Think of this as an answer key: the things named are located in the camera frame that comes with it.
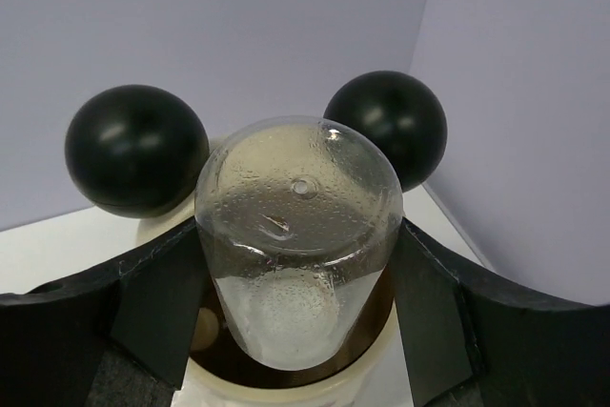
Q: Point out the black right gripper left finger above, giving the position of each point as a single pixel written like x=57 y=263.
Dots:
x=117 y=334

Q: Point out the cream bin with black ears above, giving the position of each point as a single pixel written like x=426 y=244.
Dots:
x=138 y=151

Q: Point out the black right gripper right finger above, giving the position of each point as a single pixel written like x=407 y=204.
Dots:
x=471 y=337

